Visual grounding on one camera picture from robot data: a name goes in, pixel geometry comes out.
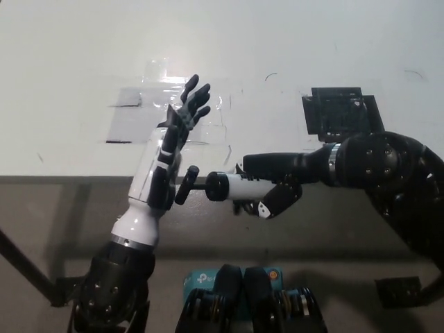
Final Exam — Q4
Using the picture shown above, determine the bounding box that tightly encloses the black diagonal table leg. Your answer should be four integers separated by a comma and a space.
0, 227, 58, 306

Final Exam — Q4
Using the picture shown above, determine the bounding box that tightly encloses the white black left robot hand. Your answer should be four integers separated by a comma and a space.
110, 74, 212, 251

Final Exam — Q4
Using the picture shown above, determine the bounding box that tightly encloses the clear plastic sheet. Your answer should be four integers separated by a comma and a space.
103, 57, 232, 148

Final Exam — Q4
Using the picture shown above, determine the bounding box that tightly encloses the teal tp-link box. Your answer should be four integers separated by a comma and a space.
182, 268, 284, 323

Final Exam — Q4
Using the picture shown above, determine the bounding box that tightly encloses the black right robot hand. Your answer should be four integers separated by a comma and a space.
234, 143, 340, 221

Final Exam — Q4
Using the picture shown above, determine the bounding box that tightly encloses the small white air pump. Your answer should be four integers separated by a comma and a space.
174, 166, 279, 206

